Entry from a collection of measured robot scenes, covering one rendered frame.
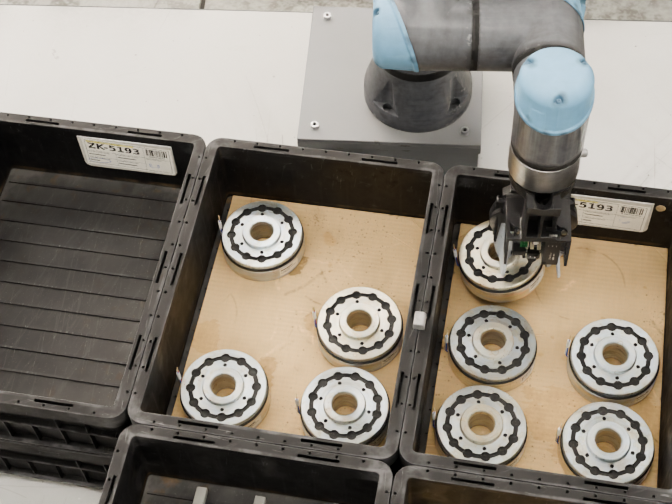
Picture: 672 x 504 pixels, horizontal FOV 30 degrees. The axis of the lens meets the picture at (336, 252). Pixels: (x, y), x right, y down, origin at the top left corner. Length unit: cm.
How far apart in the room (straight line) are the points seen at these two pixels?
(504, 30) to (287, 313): 46
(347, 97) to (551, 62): 58
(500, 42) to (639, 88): 67
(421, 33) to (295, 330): 43
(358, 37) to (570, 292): 53
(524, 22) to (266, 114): 68
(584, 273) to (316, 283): 33
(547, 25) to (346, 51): 58
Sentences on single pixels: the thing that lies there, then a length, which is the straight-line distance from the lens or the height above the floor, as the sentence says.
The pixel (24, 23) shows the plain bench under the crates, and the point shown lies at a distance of 211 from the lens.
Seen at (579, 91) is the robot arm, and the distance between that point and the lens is 123.
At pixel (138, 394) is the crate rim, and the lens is 140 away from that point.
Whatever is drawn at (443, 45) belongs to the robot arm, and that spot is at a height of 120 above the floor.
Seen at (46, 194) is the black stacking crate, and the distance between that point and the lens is 171.
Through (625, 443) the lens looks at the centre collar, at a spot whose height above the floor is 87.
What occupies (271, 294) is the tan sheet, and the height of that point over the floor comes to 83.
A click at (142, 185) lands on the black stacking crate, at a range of 169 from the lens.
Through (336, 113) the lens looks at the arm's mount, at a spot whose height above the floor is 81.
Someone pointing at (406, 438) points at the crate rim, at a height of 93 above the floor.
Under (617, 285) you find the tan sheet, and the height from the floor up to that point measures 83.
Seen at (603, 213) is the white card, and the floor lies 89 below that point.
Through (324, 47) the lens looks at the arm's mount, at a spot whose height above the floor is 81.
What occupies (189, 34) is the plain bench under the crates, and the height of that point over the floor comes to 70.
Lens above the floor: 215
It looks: 56 degrees down
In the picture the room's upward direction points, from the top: 5 degrees counter-clockwise
